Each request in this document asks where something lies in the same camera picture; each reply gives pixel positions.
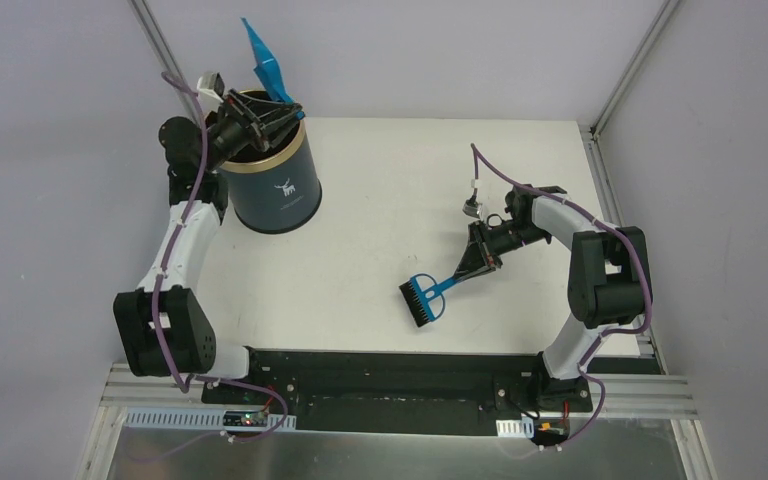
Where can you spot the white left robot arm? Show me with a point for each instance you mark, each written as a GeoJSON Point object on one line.
{"type": "Point", "coordinates": [163, 328]}

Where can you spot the left white slotted cable duct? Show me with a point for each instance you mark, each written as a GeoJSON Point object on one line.
{"type": "Point", "coordinates": [236, 421]}

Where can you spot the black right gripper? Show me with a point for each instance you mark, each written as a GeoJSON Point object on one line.
{"type": "Point", "coordinates": [481, 255]}

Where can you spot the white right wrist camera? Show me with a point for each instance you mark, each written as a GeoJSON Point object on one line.
{"type": "Point", "coordinates": [472, 207]}

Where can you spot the blue hand brush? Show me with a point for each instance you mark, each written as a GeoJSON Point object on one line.
{"type": "Point", "coordinates": [424, 297]}

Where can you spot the white slotted cable duct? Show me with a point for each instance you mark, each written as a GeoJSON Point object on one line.
{"type": "Point", "coordinates": [516, 428]}
{"type": "Point", "coordinates": [236, 421]}

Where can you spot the right white slotted cable duct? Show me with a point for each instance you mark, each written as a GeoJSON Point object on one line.
{"type": "Point", "coordinates": [516, 428]}

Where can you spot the dark blue gold-rimmed bin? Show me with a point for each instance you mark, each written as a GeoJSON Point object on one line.
{"type": "Point", "coordinates": [271, 192]}

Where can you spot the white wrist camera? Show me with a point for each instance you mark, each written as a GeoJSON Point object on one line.
{"type": "Point", "coordinates": [210, 88]}
{"type": "Point", "coordinates": [472, 207]}

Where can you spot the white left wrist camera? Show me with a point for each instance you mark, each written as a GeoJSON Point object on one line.
{"type": "Point", "coordinates": [210, 88]}

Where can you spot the aluminium frame rail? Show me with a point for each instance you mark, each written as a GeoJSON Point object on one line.
{"type": "Point", "coordinates": [156, 39]}

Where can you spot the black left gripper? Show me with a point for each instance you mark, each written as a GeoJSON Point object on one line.
{"type": "Point", "coordinates": [249, 120]}

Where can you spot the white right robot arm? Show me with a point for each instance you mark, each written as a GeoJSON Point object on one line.
{"type": "Point", "coordinates": [607, 285]}

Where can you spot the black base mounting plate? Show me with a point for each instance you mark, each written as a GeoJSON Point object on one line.
{"type": "Point", "coordinates": [425, 394]}

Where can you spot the blue plastic dustpan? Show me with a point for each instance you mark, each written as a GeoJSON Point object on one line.
{"type": "Point", "coordinates": [268, 71]}

